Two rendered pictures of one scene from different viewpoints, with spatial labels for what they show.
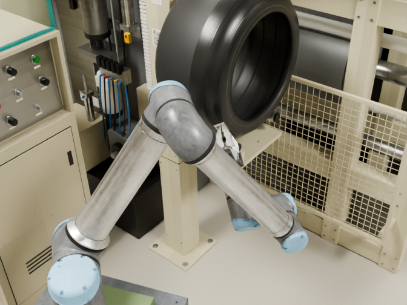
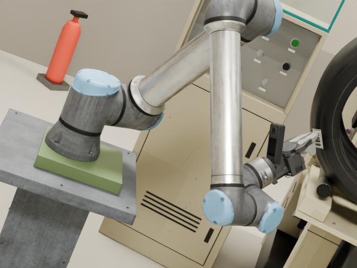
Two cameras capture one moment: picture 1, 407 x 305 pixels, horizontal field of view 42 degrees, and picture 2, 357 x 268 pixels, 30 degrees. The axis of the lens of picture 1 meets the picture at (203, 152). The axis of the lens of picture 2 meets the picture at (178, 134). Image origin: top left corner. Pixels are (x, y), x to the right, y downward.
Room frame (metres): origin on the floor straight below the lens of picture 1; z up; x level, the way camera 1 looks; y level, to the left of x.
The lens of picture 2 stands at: (0.22, -1.55, 1.54)
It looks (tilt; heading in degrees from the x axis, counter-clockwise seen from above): 18 degrees down; 58
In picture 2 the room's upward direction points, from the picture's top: 24 degrees clockwise
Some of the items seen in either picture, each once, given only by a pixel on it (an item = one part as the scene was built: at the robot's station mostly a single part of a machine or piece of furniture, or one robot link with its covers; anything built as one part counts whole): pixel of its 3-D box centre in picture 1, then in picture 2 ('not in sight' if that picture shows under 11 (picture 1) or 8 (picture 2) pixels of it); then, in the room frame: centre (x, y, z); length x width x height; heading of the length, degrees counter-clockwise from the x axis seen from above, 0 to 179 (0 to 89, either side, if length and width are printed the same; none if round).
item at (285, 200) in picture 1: (276, 209); (257, 209); (1.36, -0.25, 0.86); 0.12 x 0.12 x 0.09; 12
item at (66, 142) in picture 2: not in sight; (76, 135); (1.06, 0.39, 0.69); 0.19 x 0.19 x 0.10
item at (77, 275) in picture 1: (77, 289); (93, 99); (1.07, 0.39, 0.82); 0.17 x 0.15 x 0.18; 12
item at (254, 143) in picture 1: (223, 138); (350, 218); (1.89, -0.09, 0.80); 0.37 x 0.36 x 0.02; 140
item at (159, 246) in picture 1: (183, 243); not in sight; (2.04, 0.12, 0.01); 0.27 x 0.27 x 0.02; 50
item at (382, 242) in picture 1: (305, 149); not in sight; (2.00, -0.47, 0.65); 0.90 x 0.02 x 0.70; 50
